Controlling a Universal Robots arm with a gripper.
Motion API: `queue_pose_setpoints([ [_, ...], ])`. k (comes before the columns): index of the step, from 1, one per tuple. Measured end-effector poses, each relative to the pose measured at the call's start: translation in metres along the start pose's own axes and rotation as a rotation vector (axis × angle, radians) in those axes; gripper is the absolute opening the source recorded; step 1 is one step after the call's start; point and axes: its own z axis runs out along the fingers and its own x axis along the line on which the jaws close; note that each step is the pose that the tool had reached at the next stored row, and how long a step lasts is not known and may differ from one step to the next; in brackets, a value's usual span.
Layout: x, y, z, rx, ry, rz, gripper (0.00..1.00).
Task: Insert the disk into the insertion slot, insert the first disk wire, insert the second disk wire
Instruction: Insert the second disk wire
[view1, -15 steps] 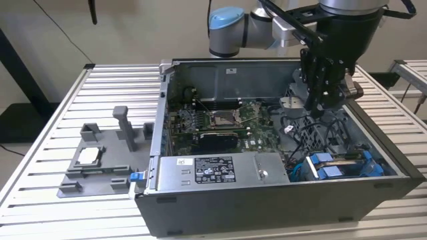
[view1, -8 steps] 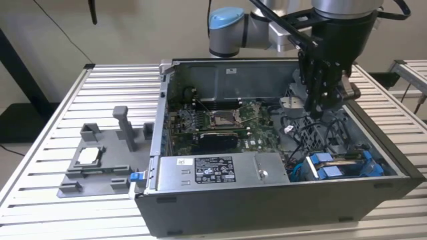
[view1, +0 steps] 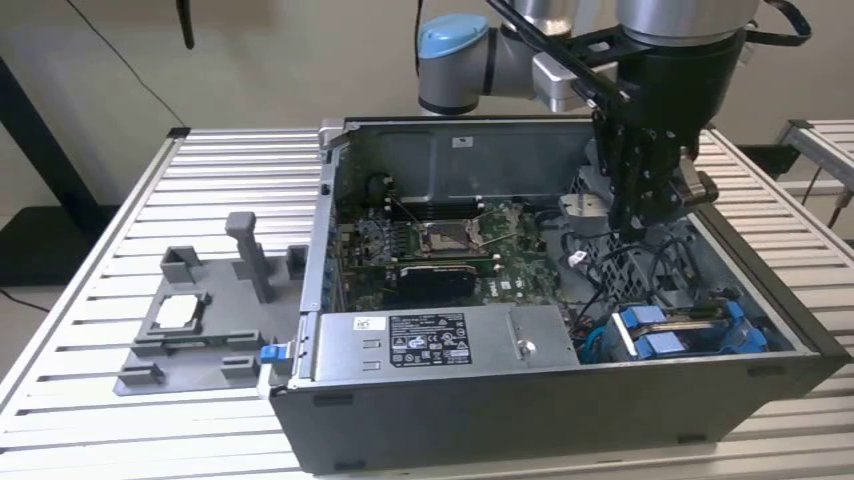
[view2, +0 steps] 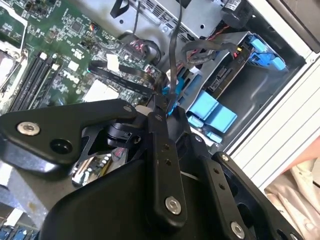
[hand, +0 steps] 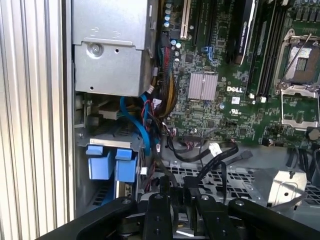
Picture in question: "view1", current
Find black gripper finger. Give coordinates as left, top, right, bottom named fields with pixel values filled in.
left=649, top=130, right=721, bottom=227
left=589, top=112, right=659, bottom=244

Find black disk wire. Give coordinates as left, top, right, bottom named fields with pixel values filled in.
left=591, top=230, right=692, bottom=306

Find black RAM slot bank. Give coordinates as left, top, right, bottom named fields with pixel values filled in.
left=387, top=193, right=488, bottom=221

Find grey disk bay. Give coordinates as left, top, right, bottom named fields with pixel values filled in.
left=608, top=287, right=795, bottom=362

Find metal slat side table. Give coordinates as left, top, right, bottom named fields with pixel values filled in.
left=775, top=118, right=854, bottom=201

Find metal socket cover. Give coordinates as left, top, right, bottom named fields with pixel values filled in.
left=471, top=206, right=525, bottom=247

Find green motherboard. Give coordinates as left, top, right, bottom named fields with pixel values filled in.
left=334, top=198, right=576, bottom=312

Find CPU socket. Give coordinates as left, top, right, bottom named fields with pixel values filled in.
left=415, top=219, right=483, bottom=252

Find black graphics card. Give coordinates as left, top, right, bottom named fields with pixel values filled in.
left=395, top=262, right=479, bottom=303

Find silver power supply with label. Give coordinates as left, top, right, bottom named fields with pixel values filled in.
left=310, top=305, right=580, bottom=387

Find open black PC case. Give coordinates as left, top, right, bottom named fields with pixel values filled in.
left=256, top=113, right=852, bottom=476

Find grey parts rack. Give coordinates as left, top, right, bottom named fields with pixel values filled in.
left=112, top=211, right=309, bottom=399

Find silver CPU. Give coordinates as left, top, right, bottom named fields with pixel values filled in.
left=154, top=296, right=202, bottom=329

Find black stand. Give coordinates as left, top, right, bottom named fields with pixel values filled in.
left=0, top=55, right=118, bottom=289

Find grey fan bracket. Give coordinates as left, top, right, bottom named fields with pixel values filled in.
left=555, top=135, right=632, bottom=227

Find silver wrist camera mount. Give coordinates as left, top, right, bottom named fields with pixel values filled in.
left=531, top=51, right=629, bottom=114

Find black wire with white plug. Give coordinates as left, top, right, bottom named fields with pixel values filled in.
left=560, top=227, right=632, bottom=269

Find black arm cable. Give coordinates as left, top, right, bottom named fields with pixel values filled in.
left=483, top=0, right=816, bottom=104

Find thin wire locking lever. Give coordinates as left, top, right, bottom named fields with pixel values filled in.
left=388, top=196, right=428, bottom=227

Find blue data cable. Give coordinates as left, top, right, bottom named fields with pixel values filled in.
left=584, top=323, right=609, bottom=362

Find black hanging strap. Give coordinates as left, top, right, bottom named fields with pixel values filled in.
left=174, top=0, right=196, bottom=50

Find thin black wall cable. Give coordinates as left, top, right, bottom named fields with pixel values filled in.
left=65, top=0, right=189, bottom=129

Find black floor cable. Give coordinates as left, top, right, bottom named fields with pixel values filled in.
left=0, top=286, right=52, bottom=314

